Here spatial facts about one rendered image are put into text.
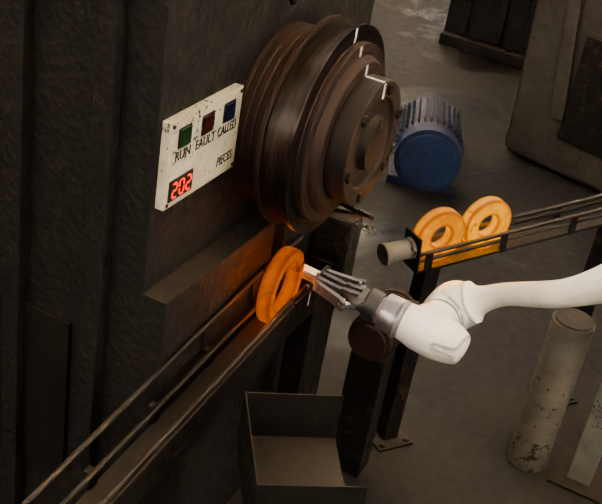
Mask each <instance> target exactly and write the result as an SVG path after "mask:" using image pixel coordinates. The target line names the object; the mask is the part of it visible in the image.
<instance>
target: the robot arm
mask: <svg viewBox="0 0 602 504"><path fill-rule="evenodd" d="M302 278H303V279H305V280H307V281H309V282H311V283H313V288H312V290H313V291H315V292H316V293H318V294H319V295H320V296H322V297H323V298H325V299H326V300H328V301H329V302H330V303H332V304H333V305H335V306H336V307H337V309H338V310H339V311H341V312H343V311H344V308H350V309H352V310H356V311H358V312H359V313H360V317H361V318H363V319H365V320H367V321H369V322H371V323H374V322H375V328H376V329H378V330H380V331H382V332H384V333H386V334H388V335H390V336H391V337H394V338H396V339H398V340H399V341H400V342H402V343H403V344H404V345H405V346H406V347H408V348H409V349H411V350H412V351H414V352H416V353H418V354H420V355H422V356H424V357H427V358H429V359H431V360H434V361H438V362H441V363H446V364H456V363H457V362H458V361H459V360H460V359H461V358H462V357H463V355H464V354H465V352H466V350H467V348H468V346H469V344H470V340H471V337H470V335H469V333H468V332H467V331H466V329H468V328H470V327H472V326H474V325H476V324H478V323H480V322H482V321H483V318H484V316H485V314H486V313H487V312H489V311H491V310H493V309H496V308H500V307H505V306H520V307H535V308H571V307H580V306H587V305H595V304H602V264H600V265H598V266H596V267H594V268H592V269H590V270H588V271H585V272H583V273H580V274H578V275H575V276H572V277H568V278H564V279H559V280H549V281H528V282H508V283H498V284H491V285H485V286H477V285H475V284H474V283H473V282H471V281H464V282H463V281H457V280H455V281H449V282H446V283H443V284H442V285H440V286H439V287H437V288H436V289H435V290H434V291H433V292H432V293H431V294H430V295H429V296H428V297H427V298H426V300H425V301H424V303H423V304H420V305H416V304H414V303H411V302H410V301H407V300H405V299H403V298H401V297H399V296H397V295H395V294H393V293H392V294H390V295H388V296H387V294H386V293H384V292H382V291H380V290H378V289H376V288H373V289H372V290H370V289H369V288H367V287H366V282H367V281H366V280H365V279H359V278H355V277H352V276H349V275H346V274H343V273H340V272H337V271H334V270H331V269H327V270H326V271H319V270H317V269H315V268H313V267H311V266H308V265H306V264H304V270H303V274H302Z"/></svg>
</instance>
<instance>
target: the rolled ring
mask: <svg viewBox="0 0 602 504"><path fill-rule="evenodd" d="M303 270H304V255H303V252H302V251H301V250H299V249H297V248H294V247H291V246H284V247H282V248H281V249H280V250H279V251H278V252H277V253H276V254H275V256H274V257H273V258H272V260H271V262H270V263H269V265H268V267H267V269H266V271H265V273H264V276H263V278H262V281H261V284H260V287H259V291H258V295H257V301H256V315H257V318H258V319H259V320H260V321H262V322H264V323H268V322H269V321H270V320H271V319H272V318H273V317H274V315H275V314H276V313H277V312H278V311H279V310H280V309H281V308H282V307H283V306H284V305H285V304H286V303H287V302H288V301H289V300H290V299H291V298H292V297H293V296H294V295H295V294H296V293H297V292H298V289H299V286H300V283H301V279H302V274H303ZM285 271H286V274H285V278H284V282H283V285H282V287H281V290H280V292H279V294H278V296H277V298H276V299H275V297H276V293H277V289H278V286H279V284H280V281H281V279H282V277H283V275H284V273H285Z"/></svg>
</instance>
